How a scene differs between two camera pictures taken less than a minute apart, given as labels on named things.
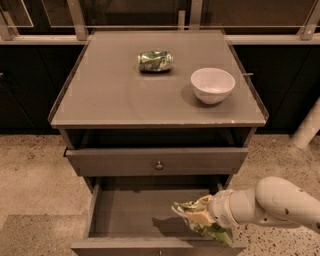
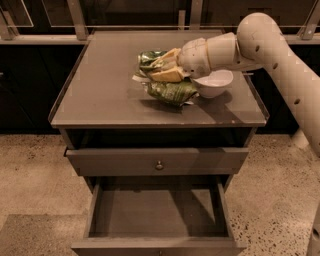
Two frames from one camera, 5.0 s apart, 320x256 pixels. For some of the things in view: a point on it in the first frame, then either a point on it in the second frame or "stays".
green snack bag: (214, 231) -> (179, 93)
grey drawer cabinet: (151, 118) stays
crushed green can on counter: (155, 61) stays
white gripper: (219, 207) -> (192, 57)
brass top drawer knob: (159, 166) stays
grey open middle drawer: (133, 216) stays
